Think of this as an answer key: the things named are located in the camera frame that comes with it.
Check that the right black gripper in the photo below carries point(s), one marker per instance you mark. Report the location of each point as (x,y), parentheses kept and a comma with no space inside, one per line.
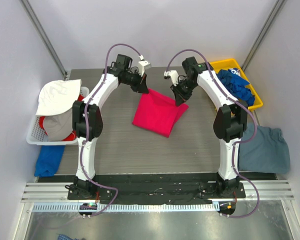
(179,92)

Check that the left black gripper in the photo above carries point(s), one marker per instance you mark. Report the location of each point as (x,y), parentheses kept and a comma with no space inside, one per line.
(140,83)

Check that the pink t shirt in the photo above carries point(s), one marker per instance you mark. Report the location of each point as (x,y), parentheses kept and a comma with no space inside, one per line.
(158,113)

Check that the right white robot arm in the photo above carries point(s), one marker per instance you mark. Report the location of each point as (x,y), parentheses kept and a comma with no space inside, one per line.
(230,121)

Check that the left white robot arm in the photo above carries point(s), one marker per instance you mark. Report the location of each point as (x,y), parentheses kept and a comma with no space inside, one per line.
(87,119)

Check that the blue t shirt in tray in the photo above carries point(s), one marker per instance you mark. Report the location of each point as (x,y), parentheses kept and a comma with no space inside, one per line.
(236,85)

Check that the yellow plastic tray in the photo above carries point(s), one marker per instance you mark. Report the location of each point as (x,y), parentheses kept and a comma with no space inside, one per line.
(229,63)

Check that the white t shirt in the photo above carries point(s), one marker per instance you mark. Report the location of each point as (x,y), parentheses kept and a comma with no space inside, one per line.
(57,97)

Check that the grey t shirt in basket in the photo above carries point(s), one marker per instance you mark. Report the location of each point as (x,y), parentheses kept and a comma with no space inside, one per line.
(59,127)

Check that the grey-blue t shirt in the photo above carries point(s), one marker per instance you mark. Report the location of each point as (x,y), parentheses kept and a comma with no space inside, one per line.
(267,152)

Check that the white plastic basket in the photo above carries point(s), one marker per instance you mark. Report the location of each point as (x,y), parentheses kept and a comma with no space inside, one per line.
(37,136)

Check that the blue cloth at left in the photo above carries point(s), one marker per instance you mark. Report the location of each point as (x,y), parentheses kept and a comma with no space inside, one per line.
(49,160)

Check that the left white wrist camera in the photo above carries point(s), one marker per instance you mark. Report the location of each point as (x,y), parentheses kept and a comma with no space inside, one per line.
(143,65)

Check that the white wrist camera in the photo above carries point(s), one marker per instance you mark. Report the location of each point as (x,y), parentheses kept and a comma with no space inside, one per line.
(143,65)
(173,76)

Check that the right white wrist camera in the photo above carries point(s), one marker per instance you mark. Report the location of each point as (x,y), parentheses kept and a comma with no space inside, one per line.
(173,76)

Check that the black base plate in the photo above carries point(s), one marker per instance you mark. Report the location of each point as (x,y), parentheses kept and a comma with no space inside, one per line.
(154,189)

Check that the white slotted cable duct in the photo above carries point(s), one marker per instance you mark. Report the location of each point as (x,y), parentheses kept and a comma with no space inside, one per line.
(120,208)

